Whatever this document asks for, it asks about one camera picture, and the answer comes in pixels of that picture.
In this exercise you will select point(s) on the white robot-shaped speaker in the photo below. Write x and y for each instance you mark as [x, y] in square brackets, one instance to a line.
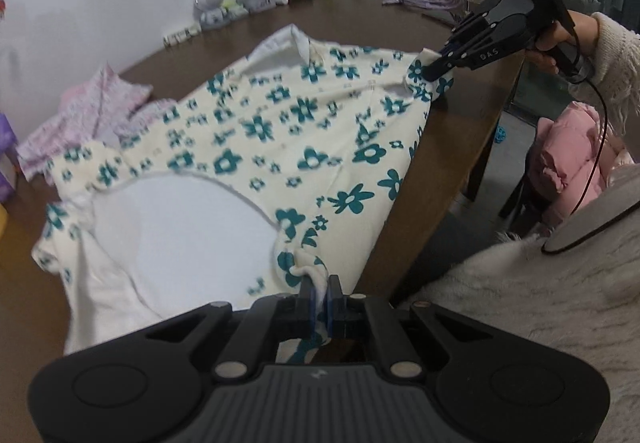
[210, 5]

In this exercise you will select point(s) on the person's right hand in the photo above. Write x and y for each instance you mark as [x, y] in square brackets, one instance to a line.
[582, 30]

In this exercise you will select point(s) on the person's right forearm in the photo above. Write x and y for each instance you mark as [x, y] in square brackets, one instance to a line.
[617, 68]

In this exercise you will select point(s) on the white power strip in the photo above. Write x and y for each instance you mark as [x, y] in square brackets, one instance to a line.
[181, 34]

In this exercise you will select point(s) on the green white packets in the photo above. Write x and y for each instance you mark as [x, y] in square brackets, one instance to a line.
[235, 8]

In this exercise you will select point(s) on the cream teal floral garment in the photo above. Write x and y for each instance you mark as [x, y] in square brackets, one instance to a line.
[300, 123]

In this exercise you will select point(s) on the grey cloth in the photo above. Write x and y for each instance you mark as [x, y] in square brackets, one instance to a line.
[600, 218]

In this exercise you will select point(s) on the small blue item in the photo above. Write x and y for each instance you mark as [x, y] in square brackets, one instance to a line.
[500, 134]

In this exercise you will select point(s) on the pink floral garment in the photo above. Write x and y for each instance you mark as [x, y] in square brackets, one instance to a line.
[90, 108]

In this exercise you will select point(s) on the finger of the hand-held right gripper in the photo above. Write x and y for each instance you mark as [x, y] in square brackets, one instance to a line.
[450, 65]
[470, 30]

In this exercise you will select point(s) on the dark chair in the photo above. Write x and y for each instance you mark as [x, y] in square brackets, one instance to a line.
[520, 203]

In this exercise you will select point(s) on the small purple tissue pack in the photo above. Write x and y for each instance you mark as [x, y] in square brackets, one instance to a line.
[6, 175]

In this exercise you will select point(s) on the large purple tissue pack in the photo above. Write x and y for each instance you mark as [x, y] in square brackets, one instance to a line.
[6, 133]

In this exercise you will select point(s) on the pink puffer jacket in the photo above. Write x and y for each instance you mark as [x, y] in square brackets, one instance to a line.
[565, 153]

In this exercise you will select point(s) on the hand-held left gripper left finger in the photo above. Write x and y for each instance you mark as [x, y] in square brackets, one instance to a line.
[306, 305]

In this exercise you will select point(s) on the grey tin box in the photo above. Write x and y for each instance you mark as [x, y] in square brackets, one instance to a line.
[256, 1]

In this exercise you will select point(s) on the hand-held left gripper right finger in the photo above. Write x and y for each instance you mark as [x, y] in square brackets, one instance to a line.
[333, 305]

